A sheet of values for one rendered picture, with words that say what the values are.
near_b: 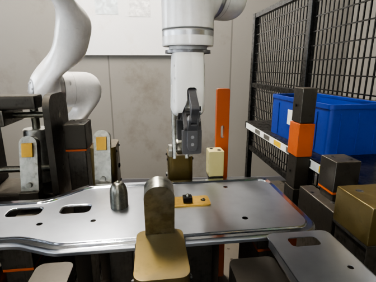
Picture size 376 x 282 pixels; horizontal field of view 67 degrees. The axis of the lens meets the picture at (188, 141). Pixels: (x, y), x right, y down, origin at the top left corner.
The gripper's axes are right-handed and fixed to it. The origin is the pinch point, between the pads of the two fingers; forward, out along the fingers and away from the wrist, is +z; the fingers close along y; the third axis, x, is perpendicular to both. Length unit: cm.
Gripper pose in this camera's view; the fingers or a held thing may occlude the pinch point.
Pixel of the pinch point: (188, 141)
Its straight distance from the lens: 50.8
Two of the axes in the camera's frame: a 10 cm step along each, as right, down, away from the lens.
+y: 1.3, 2.5, -9.6
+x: 9.9, -0.3, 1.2
